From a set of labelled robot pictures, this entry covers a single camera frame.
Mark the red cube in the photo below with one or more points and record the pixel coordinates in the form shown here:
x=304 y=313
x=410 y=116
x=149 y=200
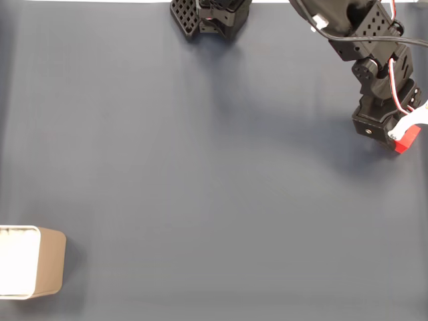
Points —
x=408 y=137

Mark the beige box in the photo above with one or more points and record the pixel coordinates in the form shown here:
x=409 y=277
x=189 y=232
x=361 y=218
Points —
x=50 y=264

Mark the camera board on white mount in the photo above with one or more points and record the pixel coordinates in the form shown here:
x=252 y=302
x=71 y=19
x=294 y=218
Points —
x=414 y=117

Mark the white paper padding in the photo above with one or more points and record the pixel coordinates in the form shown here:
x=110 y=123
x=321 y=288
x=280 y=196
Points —
x=16 y=261

